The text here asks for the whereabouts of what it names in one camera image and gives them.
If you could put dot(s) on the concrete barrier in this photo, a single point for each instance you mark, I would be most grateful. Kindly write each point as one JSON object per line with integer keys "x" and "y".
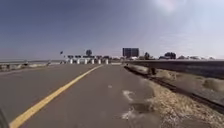
{"x": 20, "y": 64}

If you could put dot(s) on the row of white barrier blocks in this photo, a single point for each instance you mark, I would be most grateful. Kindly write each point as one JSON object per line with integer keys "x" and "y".
{"x": 87, "y": 61}

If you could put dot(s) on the large dark billboard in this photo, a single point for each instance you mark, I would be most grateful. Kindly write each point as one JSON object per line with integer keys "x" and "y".
{"x": 130, "y": 52}

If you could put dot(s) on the row of distant trees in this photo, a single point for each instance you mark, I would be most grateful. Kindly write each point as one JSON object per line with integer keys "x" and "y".
{"x": 173, "y": 56}

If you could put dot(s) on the dry dirt verge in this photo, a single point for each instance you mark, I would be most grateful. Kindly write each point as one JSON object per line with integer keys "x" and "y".
{"x": 196, "y": 85}

